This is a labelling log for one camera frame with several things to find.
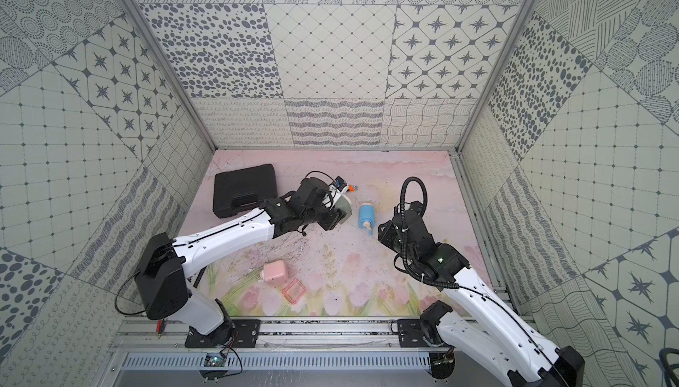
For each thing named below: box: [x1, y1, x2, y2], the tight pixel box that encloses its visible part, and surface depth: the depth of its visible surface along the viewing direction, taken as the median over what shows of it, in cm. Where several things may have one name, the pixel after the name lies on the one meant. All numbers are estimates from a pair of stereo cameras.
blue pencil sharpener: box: [358, 202, 376, 237], surface depth 94 cm
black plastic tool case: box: [212, 163, 279, 219], surface depth 102 cm
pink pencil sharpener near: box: [259, 259, 286, 285], surface depth 80 cm
